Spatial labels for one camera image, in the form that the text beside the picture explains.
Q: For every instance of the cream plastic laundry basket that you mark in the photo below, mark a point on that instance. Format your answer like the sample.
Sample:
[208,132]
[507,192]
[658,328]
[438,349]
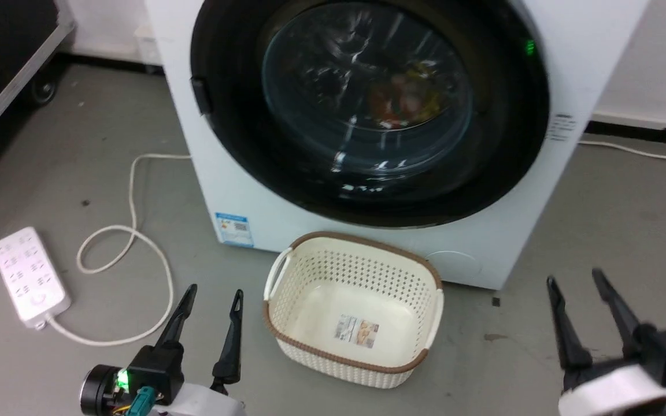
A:
[362,300]

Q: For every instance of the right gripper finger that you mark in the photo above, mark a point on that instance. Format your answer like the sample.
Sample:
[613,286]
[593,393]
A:
[616,306]
[567,329]

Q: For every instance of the round black washing machine door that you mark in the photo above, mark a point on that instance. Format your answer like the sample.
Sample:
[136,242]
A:
[235,127]

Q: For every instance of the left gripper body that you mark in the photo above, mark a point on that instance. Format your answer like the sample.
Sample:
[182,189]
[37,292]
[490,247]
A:
[156,372]

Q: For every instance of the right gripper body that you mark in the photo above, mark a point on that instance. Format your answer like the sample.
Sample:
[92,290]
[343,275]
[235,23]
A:
[662,352]

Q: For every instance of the colourful clothes inside drum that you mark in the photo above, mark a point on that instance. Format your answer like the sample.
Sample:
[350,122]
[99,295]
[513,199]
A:
[402,101]

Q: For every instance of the white power strip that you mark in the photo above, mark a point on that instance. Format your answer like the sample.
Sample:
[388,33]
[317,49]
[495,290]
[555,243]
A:
[29,277]

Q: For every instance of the black caster wheel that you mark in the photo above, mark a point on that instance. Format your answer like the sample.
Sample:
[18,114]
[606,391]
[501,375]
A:
[44,90]

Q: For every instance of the white front-load washing machine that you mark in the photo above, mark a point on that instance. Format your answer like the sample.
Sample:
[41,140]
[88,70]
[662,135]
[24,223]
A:
[581,52]

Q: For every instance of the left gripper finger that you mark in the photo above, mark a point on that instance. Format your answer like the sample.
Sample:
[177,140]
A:
[177,320]
[230,346]

